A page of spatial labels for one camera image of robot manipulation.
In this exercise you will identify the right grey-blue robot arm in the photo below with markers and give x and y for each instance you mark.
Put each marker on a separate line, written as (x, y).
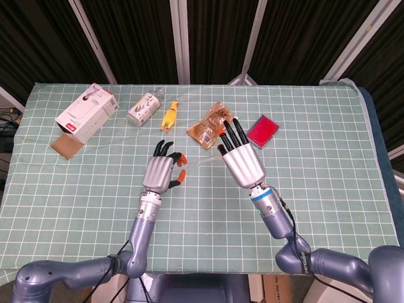
(334, 262)

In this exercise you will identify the red ink pad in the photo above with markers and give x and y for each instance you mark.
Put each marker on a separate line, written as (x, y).
(263, 131)

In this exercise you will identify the dark blue table padding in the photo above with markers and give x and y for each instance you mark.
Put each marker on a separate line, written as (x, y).
(380, 126)

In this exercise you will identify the clear bottle with floral label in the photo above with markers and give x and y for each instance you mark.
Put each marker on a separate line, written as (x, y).
(143, 109)

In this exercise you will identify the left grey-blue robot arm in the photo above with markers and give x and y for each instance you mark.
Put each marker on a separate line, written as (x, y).
(140, 240)

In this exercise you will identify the white box under table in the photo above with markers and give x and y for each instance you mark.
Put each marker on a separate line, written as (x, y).
(105, 292)
(331, 293)

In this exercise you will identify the grey-blue robot torso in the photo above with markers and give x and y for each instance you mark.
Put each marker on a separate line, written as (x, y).
(195, 288)

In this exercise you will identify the brown cardboard box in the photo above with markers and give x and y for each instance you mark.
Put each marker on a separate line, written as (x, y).
(274, 290)

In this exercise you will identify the white frame post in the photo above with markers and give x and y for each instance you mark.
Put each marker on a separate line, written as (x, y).
(254, 41)
(356, 41)
(93, 41)
(180, 41)

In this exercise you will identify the clear thin tube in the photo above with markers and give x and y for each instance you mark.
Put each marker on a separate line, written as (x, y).
(205, 160)

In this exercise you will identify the brown liquid spout pouch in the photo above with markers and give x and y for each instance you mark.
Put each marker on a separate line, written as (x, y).
(205, 126)

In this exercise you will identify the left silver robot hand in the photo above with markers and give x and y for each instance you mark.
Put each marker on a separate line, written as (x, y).
(159, 173)

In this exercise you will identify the white product box brown flap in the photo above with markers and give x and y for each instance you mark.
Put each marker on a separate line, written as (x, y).
(86, 113)

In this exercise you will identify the yellow rubber chicken toy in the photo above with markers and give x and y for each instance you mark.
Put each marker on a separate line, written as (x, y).
(169, 117)

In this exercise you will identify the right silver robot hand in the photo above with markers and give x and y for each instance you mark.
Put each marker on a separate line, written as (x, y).
(244, 164)

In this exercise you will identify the green checked tablecloth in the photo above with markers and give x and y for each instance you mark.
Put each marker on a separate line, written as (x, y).
(202, 221)

